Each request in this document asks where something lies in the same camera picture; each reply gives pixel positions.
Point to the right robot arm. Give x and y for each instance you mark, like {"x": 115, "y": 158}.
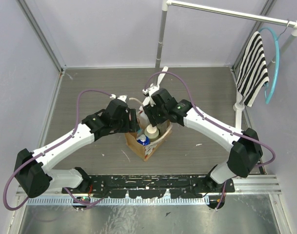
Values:
{"x": 244, "y": 151}

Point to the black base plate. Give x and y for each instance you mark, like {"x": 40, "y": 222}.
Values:
{"x": 149, "y": 186}

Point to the metal clothes rack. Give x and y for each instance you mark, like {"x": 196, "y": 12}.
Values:
{"x": 201, "y": 47}

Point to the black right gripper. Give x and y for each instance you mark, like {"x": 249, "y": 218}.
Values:
{"x": 149, "y": 110}

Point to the black white striped cloth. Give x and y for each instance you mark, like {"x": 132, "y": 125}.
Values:
{"x": 253, "y": 72}

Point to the teal hanger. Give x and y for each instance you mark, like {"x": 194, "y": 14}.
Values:
{"x": 276, "y": 61}

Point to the pale green bottle cream cap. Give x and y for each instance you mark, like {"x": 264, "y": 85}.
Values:
{"x": 152, "y": 132}

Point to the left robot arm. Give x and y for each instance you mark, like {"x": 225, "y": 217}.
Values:
{"x": 35, "y": 169}

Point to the clear bottle dark cap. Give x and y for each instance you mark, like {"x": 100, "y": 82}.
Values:
{"x": 162, "y": 127}

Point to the watermelon print canvas bag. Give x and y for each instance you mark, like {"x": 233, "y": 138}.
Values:
{"x": 145, "y": 152}

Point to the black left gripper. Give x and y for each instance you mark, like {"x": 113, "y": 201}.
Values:
{"x": 132, "y": 121}

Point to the blue orange pump bottle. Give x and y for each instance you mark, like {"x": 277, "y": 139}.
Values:
{"x": 143, "y": 140}

